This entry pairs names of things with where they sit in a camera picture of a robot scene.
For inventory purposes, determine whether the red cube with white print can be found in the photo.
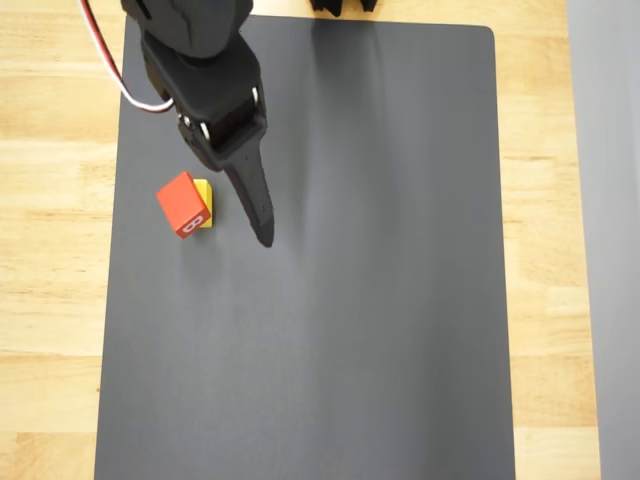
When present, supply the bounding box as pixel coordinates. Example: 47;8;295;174
156;171;212;240

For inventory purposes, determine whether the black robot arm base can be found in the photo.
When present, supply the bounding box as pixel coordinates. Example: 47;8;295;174
308;0;382;15

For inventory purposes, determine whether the yellow cube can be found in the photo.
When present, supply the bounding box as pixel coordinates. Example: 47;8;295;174
192;178;216;230

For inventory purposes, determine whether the dark grey rectangular mat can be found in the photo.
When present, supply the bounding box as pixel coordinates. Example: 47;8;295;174
93;13;517;480

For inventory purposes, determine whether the red white black gripper wire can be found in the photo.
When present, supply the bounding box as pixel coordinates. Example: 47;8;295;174
77;0;175;114

